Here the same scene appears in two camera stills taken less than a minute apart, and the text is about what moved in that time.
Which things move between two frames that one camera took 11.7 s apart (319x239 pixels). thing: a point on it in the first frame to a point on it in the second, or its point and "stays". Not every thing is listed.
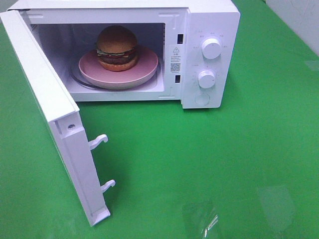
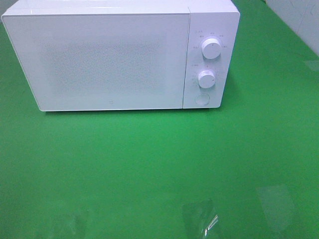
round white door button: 202,99 stays
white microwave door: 63,113 to 101,61
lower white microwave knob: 207,79 stays
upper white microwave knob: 211,48 stays
